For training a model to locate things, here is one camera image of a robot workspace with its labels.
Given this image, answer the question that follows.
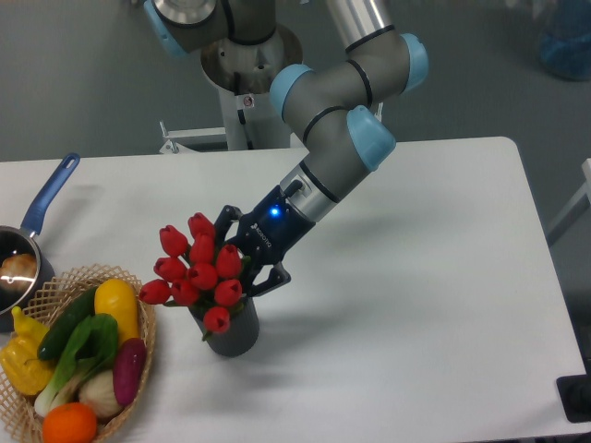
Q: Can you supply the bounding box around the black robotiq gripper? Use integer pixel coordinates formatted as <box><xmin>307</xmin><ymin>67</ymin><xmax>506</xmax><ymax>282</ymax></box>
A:
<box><xmin>213</xmin><ymin>186</ymin><xmax>315</xmax><ymax>298</ymax></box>

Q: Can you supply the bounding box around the red tulip bouquet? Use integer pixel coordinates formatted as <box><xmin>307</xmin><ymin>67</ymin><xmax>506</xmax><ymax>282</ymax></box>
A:
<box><xmin>139</xmin><ymin>212</ymin><xmax>249</xmax><ymax>340</ymax></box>

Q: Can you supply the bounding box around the dark grey ribbed vase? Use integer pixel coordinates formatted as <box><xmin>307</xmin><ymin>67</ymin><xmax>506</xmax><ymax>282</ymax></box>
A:
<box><xmin>188</xmin><ymin>298</ymin><xmax>259</xmax><ymax>357</ymax></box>

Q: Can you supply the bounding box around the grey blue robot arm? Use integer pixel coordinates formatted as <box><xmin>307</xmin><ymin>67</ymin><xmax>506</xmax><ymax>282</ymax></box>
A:
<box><xmin>144</xmin><ymin>1</ymin><xmax>428</xmax><ymax>297</ymax></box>

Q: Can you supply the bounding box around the yellow squash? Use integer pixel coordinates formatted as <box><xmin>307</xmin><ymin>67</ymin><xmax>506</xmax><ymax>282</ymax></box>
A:
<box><xmin>94</xmin><ymin>279</ymin><xmax>139</xmax><ymax>347</ymax></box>

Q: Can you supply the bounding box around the purple sweet potato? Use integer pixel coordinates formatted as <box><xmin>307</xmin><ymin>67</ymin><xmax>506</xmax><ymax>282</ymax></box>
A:
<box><xmin>113</xmin><ymin>338</ymin><xmax>147</xmax><ymax>406</ymax></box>

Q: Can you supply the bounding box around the green bok choy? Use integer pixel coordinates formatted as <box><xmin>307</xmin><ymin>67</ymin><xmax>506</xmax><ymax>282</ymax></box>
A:
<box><xmin>34</xmin><ymin>314</ymin><xmax>118</xmax><ymax>417</ymax></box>

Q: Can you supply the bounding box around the green cucumber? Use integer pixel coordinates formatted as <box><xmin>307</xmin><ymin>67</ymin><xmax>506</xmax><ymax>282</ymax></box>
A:
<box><xmin>37</xmin><ymin>286</ymin><xmax>98</xmax><ymax>361</ymax></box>

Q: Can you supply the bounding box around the beige garlic bulb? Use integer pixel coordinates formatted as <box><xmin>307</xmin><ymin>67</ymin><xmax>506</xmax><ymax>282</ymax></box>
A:
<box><xmin>78</xmin><ymin>369</ymin><xmax>123</xmax><ymax>420</ymax></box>

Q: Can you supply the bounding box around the brown bread roll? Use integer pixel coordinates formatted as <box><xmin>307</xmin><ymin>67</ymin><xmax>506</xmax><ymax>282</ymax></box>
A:
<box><xmin>1</xmin><ymin>253</ymin><xmax>37</xmax><ymax>294</ymax></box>

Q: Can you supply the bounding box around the orange fruit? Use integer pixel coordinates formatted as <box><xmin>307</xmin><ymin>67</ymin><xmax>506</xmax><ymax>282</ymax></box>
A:
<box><xmin>42</xmin><ymin>402</ymin><xmax>98</xmax><ymax>443</ymax></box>

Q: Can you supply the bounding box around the yellow bell pepper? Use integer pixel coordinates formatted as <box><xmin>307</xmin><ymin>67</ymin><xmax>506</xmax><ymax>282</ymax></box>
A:
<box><xmin>1</xmin><ymin>306</ymin><xmax>55</xmax><ymax>396</ymax></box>

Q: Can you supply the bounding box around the black device at table edge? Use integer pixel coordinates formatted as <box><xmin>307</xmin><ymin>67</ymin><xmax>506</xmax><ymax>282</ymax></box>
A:
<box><xmin>556</xmin><ymin>375</ymin><xmax>590</xmax><ymax>424</ymax></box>

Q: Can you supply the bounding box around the blue plastic bag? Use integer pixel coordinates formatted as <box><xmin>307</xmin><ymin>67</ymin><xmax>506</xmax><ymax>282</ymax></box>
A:
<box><xmin>537</xmin><ymin>0</ymin><xmax>590</xmax><ymax>81</ymax></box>

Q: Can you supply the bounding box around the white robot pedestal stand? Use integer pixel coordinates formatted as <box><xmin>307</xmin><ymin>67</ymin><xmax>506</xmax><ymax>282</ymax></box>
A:
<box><xmin>161</xmin><ymin>24</ymin><xmax>303</xmax><ymax>153</ymax></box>

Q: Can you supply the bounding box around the blue handled saucepan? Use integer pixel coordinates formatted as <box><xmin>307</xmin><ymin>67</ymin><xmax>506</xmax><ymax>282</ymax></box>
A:
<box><xmin>1</xmin><ymin>153</ymin><xmax>80</xmax><ymax>333</ymax></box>

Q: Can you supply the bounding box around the white table leg frame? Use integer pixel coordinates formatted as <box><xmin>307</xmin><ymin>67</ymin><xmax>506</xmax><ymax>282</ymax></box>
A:
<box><xmin>546</xmin><ymin>158</ymin><xmax>590</xmax><ymax>247</ymax></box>

